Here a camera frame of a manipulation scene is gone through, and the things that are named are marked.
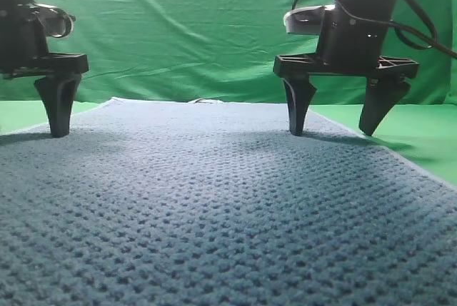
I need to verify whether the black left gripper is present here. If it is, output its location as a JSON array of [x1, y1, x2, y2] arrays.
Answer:
[[1, 0, 89, 138]]

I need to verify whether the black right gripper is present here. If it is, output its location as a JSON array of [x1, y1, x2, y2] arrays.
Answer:
[[273, 0, 418, 136]]

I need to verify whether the blue waffle-weave towel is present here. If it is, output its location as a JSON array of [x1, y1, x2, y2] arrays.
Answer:
[[1, 98, 456, 305]]

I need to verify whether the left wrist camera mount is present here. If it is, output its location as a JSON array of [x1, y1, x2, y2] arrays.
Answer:
[[36, 4, 76, 39]]

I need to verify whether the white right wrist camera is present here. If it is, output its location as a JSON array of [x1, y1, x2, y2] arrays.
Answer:
[[283, 4, 335, 35]]

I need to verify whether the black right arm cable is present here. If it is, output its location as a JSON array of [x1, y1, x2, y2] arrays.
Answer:
[[291, 0, 457, 60]]

